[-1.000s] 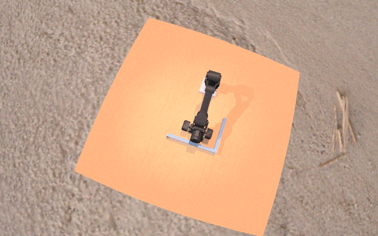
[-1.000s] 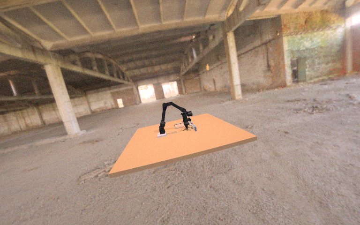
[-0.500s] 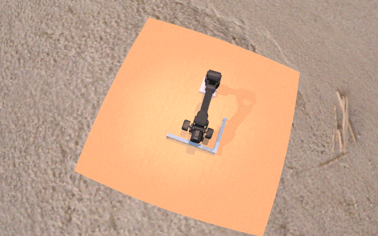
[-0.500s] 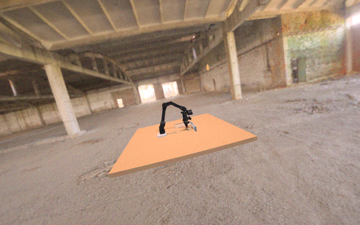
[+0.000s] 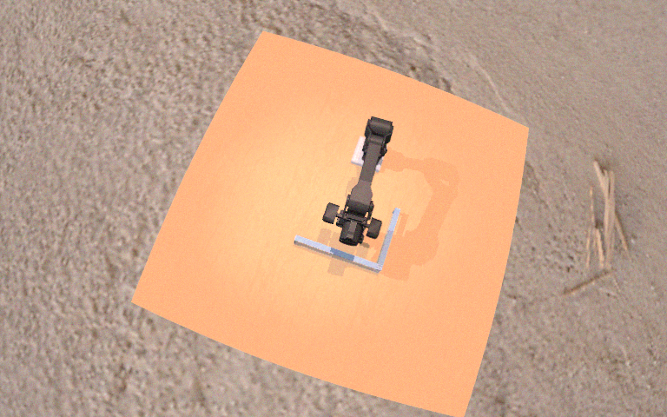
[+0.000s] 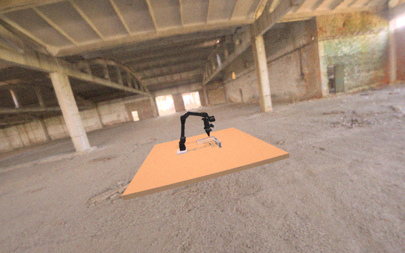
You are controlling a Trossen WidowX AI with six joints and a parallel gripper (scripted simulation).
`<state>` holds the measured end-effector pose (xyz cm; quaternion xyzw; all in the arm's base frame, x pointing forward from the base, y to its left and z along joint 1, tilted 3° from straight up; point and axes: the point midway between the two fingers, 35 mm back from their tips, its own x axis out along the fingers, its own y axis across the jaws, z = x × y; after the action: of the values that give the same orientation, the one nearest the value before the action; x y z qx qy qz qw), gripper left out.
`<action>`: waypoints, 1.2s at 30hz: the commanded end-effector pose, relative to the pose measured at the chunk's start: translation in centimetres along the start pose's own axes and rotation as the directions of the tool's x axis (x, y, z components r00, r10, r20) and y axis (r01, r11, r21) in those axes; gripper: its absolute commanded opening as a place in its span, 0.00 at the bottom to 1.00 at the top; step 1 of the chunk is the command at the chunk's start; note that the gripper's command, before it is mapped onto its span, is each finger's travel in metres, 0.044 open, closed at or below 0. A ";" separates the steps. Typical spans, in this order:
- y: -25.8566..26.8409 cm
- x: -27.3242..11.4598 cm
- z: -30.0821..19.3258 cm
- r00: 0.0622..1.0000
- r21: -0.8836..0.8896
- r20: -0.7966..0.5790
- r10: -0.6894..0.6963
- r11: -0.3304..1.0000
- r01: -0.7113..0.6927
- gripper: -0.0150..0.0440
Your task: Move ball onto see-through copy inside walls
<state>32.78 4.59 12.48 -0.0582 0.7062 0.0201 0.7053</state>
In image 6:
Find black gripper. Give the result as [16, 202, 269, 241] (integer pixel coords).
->
[204, 123, 212, 136]

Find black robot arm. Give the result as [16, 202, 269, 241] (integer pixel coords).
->
[179, 111, 215, 151]

